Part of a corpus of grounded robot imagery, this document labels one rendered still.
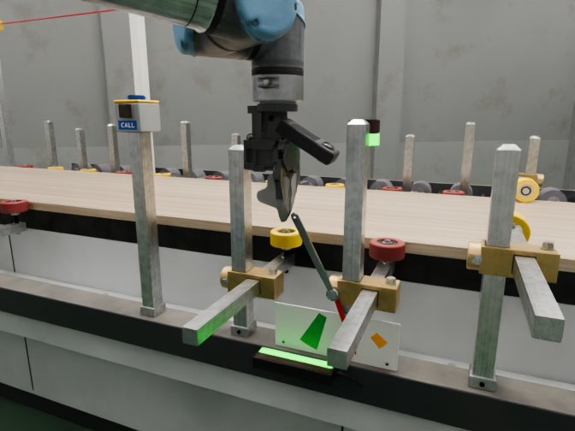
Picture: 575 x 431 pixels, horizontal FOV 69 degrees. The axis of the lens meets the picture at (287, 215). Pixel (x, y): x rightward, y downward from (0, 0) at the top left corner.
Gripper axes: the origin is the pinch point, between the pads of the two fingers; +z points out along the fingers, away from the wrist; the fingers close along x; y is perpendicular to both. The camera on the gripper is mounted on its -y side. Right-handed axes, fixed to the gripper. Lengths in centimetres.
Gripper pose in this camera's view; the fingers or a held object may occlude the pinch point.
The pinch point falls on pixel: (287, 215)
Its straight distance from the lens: 78.1
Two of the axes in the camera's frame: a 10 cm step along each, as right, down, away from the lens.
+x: -3.8, 2.1, -9.0
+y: -9.3, -1.0, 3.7
